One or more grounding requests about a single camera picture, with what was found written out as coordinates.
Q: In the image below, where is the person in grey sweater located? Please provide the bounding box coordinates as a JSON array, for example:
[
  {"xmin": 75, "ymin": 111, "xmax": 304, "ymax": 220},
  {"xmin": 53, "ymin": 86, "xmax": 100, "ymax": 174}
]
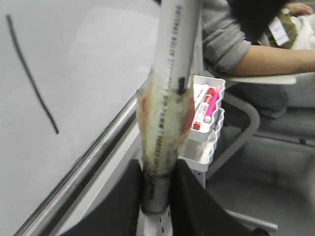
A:
[{"xmin": 201, "ymin": 0, "xmax": 315, "ymax": 118}]

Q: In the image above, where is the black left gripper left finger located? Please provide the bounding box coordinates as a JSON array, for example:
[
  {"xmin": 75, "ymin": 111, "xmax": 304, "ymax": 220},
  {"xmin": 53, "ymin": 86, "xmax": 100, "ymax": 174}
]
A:
[{"xmin": 63, "ymin": 159, "xmax": 143, "ymax": 236}]

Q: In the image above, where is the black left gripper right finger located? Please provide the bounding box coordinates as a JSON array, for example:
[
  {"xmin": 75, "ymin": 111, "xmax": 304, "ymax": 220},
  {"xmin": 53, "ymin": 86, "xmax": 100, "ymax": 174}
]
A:
[{"xmin": 170, "ymin": 160, "xmax": 269, "ymax": 236}]

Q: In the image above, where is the white black dry-erase marker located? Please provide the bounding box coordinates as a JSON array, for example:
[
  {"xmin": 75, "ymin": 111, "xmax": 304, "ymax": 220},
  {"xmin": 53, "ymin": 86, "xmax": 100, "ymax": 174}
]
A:
[{"xmin": 137, "ymin": 0, "xmax": 203, "ymax": 214}]

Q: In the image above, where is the white marker tray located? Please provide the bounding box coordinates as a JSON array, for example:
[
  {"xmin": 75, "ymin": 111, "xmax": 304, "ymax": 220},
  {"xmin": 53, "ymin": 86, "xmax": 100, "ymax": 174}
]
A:
[
  {"xmin": 178, "ymin": 108, "xmax": 225, "ymax": 172},
  {"xmin": 188, "ymin": 76, "xmax": 225, "ymax": 142}
]

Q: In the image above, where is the white whiteboard with aluminium ledge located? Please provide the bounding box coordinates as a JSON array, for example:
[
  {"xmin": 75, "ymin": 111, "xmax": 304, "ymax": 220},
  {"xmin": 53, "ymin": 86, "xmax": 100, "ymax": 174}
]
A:
[{"xmin": 0, "ymin": 0, "xmax": 159, "ymax": 236}]

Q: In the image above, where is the grey chair with armrest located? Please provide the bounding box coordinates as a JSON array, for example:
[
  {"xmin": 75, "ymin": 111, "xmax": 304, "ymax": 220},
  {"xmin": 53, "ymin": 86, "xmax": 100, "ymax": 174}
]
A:
[{"xmin": 204, "ymin": 73, "xmax": 315, "ymax": 233}]

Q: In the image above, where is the white lower marker tray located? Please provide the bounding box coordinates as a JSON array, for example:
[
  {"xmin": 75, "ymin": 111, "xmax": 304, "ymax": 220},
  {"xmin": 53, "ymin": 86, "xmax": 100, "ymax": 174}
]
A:
[{"xmin": 178, "ymin": 108, "xmax": 225, "ymax": 172}]

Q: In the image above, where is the pink marker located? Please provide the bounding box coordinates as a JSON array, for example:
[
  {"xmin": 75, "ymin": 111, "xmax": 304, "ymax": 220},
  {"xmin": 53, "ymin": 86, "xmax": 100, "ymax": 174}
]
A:
[{"xmin": 204, "ymin": 85, "xmax": 222, "ymax": 123}]

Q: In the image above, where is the dark marker in lower tray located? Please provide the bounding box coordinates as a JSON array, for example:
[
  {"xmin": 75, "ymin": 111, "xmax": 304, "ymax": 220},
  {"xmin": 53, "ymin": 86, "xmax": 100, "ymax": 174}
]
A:
[{"xmin": 213, "ymin": 109, "xmax": 221, "ymax": 130}]

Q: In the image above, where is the red capped marker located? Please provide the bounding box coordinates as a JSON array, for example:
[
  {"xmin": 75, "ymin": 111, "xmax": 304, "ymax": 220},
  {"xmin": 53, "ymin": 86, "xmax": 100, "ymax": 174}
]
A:
[{"xmin": 193, "ymin": 87, "xmax": 214, "ymax": 130}]

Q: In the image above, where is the white upper marker tray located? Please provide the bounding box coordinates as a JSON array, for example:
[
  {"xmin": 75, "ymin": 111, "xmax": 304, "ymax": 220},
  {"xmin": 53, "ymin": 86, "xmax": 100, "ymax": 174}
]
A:
[{"xmin": 188, "ymin": 76, "xmax": 225, "ymax": 142}]

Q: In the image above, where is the white whiteboard stand frame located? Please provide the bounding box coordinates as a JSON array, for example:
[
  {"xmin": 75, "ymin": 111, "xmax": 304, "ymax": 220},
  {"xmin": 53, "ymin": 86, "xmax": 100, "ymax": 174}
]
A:
[{"xmin": 44, "ymin": 73, "xmax": 207, "ymax": 236}]

